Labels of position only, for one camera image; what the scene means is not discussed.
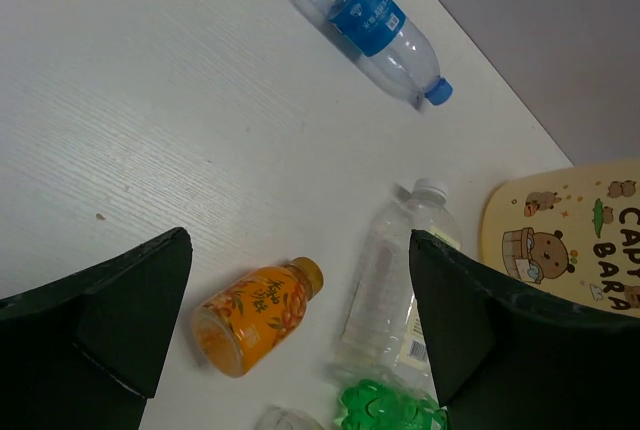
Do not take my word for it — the clear bottle orange band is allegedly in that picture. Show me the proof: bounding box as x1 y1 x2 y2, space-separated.
254 406 324 430

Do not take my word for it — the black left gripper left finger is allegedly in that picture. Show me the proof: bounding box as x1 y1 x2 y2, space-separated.
1 227 192 429

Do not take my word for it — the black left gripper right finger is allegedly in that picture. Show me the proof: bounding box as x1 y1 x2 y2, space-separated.
409 230 639 430

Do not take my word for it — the yellow capybara bin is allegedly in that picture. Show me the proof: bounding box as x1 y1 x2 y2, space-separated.
479 158 639 317

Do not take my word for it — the green plastic bottle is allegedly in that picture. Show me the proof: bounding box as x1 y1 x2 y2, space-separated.
334 379 450 430

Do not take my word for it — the blue label water bottle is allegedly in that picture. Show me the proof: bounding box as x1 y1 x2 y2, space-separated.
294 0 453 109

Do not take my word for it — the clear white cap bottle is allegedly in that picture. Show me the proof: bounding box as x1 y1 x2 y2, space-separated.
328 178 461 397

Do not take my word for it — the orange juice bottle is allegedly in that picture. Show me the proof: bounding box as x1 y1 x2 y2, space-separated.
192 257 324 378

